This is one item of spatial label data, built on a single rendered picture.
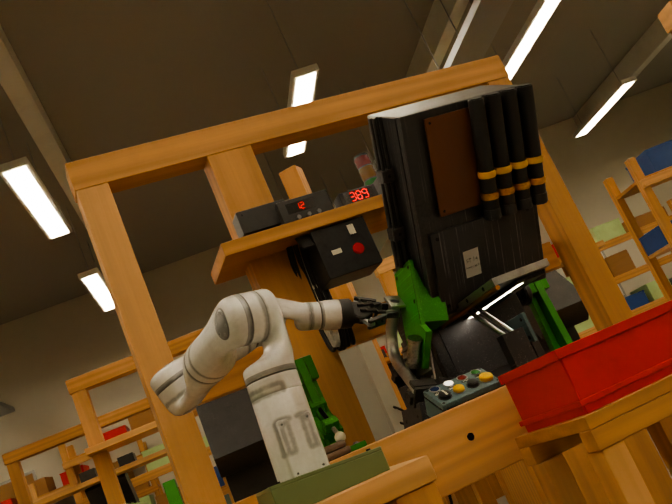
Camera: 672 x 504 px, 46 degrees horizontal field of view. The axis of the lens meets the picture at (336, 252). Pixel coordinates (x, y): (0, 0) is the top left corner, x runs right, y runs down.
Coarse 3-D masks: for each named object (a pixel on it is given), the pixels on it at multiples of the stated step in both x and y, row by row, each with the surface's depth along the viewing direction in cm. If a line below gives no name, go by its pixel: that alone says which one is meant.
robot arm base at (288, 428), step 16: (256, 384) 134; (272, 384) 133; (288, 384) 134; (256, 400) 134; (272, 400) 132; (288, 400) 133; (304, 400) 135; (256, 416) 135; (272, 416) 132; (288, 416) 132; (304, 416) 132; (272, 432) 132; (288, 432) 131; (304, 432) 132; (272, 448) 132; (288, 448) 130; (304, 448) 131; (320, 448) 131; (272, 464) 133; (288, 464) 130; (304, 464) 130; (320, 464) 130
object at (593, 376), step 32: (640, 320) 146; (576, 352) 140; (608, 352) 142; (640, 352) 144; (512, 384) 155; (544, 384) 145; (576, 384) 138; (608, 384) 140; (640, 384) 142; (544, 416) 147; (576, 416) 139
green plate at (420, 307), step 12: (408, 264) 199; (396, 276) 207; (408, 276) 199; (408, 288) 200; (420, 288) 198; (408, 300) 200; (420, 300) 195; (432, 300) 198; (408, 312) 200; (420, 312) 194; (432, 312) 196; (444, 312) 197; (408, 324) 201; (432, 324) 199
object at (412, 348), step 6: (408, 336) 192; (414, 336) 192; (420, 336) 193; (408, 342) 192; (414, 342) 190; (420, 342) 191; (408, 348) 192; (414, 348) 191; (420, 348) 192; (408, 354) 192; (414, 354) 192; (408, 360) 192; (414, 360) 192; (408, 366) 193; (414, 366) 192
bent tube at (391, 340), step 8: (384, 296) 205; (392, 296) 206; (392, 304) 202; (400, 304) 202; (392, 320) 204; (392, 328) 205; (392, 336) 206; (392, 344) 205; (392, 352) 204; (392, 360) 203; (400, 360) 202; (400, 368) 199; (408, 368) 199; (400, 376) 198; (408, 376) 195; (408, 384) 193
